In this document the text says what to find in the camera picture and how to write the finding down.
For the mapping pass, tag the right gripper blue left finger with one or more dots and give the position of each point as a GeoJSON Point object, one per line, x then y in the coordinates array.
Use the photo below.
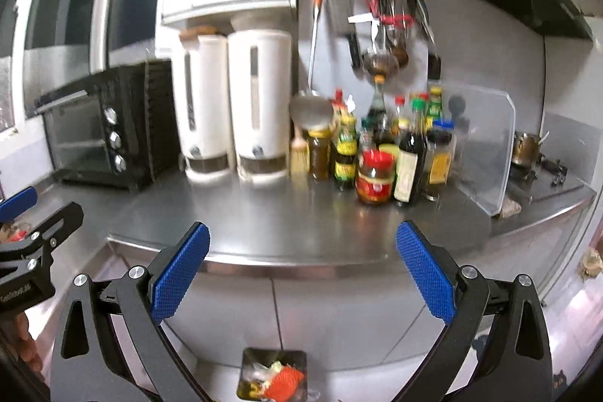
{"type": "Point", "coordinates": [145, 302]}

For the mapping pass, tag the black lid spice jar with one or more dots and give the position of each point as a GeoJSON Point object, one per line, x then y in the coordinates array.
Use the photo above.
{"type": "Point", "coordinates": [438, 161]}

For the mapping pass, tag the red lid chili sauce jar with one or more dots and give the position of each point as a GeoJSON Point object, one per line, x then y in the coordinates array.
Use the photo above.
{"type": "Point", "coordinates": [375, 177]}

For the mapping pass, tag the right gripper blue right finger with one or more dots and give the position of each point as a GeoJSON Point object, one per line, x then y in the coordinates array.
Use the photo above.
{"type": "Point", "coordinates": [457, 300]}

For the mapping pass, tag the wooden board on dispenser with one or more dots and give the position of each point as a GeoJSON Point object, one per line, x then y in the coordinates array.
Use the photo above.
{"type": "Point", "coordinates": [196, 31]}

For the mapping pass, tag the tall dark vinegar bottle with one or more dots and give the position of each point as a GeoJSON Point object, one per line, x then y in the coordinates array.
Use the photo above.
{"type": "Point", "coordinates": [377, 109]}

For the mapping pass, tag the black trash bin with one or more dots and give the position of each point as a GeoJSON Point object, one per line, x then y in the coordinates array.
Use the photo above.
{"type": "Point", "coordinates": [273, 375]}

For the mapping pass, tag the orange foam fruit net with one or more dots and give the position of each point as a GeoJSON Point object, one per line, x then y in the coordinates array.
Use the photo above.
{"type": "Point", "coordinates": [284, 385]}

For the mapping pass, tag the white ceramic bowl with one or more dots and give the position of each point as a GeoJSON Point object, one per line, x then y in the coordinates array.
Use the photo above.
{"type": "Point", "coordinates": [246, 21]}

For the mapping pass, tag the small bristle brush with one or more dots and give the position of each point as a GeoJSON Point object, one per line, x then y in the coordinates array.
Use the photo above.
{"type": "Point", "coordinates": [299, 153]}

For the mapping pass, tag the hanging steel ladle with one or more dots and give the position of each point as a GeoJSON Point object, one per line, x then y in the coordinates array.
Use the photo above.
{"type": "Point", "coordinates": [379, 58]}

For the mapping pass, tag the green label sauce bottle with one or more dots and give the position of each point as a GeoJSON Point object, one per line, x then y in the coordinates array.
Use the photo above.
{"type": "Point", "coordinates": [346, 150]}

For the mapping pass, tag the steel cleaver knife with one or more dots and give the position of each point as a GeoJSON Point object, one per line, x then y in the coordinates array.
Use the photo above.
{"type": "Point", "coordinates": [340, 10]}

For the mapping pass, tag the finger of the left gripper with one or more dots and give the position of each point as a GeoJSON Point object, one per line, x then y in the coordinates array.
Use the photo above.
{"type": "Point", "coordinates": [34, 252]}
{"type": "Point", "coordinates": [16, 205]}

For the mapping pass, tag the red handled scissors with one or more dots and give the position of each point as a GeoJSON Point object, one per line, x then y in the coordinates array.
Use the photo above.
{"type": "Point", "coordinates": [402, 21]}

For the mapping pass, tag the right white rice dispenser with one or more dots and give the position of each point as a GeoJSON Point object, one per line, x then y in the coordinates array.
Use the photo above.
{"type": "Point", "coordinates": [260, 91]}

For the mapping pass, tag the amber glass jar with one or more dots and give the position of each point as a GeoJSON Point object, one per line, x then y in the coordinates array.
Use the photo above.
{"type": "Point", "coordinates": [319, 153]}

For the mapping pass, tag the white rice dispenser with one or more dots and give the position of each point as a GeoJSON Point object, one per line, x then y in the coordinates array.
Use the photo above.
{"type": "Point", "coordinates": [260, 91]}
{"type": "Point", "coordinates": [202, 104]}

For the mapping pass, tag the black toaster oven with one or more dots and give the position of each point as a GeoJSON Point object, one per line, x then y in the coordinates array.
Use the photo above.
{"type": "Point", "coordinates": [115, 128]}

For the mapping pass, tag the gas stove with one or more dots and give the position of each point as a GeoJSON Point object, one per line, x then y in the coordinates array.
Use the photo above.
{"type": "Point", "coordinates": [544, 180]}

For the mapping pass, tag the person's left hand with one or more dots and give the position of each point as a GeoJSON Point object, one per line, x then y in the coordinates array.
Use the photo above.
{"type": "Point", "coordinates": [17, 334]}

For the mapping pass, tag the clear acrylic splash guard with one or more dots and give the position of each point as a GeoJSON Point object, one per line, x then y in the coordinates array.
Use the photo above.
{"type": "Point", "coordinates": [484, 126]}

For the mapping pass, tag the steel cooking pot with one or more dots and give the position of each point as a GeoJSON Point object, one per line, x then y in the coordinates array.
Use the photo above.
{"type": "Point", "coordinates": [526, 149]}

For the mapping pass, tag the dark soy sauce bottle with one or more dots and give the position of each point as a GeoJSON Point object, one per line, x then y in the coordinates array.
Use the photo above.
{"type": "Point", "coordinates": [410, 162]}

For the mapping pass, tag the left white rice dispenser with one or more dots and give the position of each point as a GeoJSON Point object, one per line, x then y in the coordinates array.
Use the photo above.
{"type": "Point", "coordinates": [202, 104]}

